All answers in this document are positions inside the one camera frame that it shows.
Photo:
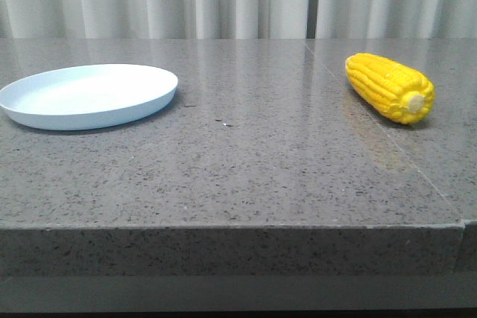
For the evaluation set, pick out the light blue round plate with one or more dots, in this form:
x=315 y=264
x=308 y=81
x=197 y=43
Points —
x=88 y=97

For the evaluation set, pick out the yellow corn cob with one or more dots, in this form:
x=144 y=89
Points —
x=399 y=93

